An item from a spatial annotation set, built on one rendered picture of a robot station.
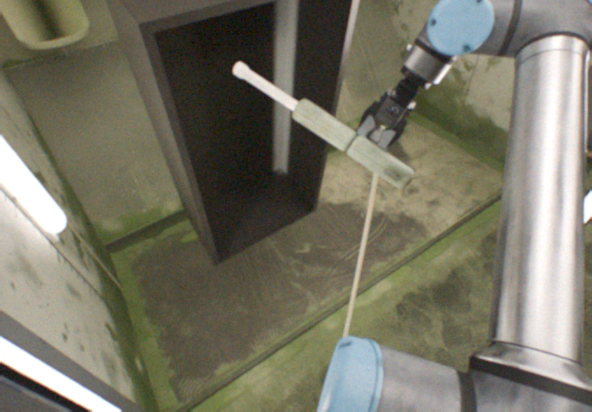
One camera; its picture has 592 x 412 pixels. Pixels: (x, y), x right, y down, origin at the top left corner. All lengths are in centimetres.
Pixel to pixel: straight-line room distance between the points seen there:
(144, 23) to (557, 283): 79
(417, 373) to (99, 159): 224
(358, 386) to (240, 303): 173
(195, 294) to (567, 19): 201
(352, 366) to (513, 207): 27
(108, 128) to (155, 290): 103
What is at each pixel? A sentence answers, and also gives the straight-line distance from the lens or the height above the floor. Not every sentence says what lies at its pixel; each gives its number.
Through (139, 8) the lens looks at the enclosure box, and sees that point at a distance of 88.
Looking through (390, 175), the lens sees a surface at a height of 135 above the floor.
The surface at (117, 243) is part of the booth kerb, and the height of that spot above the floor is 13.
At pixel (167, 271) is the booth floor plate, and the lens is 235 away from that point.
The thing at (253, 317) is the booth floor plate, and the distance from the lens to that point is 205.
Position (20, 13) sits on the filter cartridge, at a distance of 210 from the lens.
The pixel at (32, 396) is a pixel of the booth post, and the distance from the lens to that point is 102.
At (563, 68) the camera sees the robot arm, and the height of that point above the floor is 164.
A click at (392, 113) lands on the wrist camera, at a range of 72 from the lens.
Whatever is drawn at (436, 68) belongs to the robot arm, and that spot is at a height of 154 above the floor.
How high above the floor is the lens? 187
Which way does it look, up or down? 45 degrees down
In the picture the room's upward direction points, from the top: 5 degrees counter-clockwise
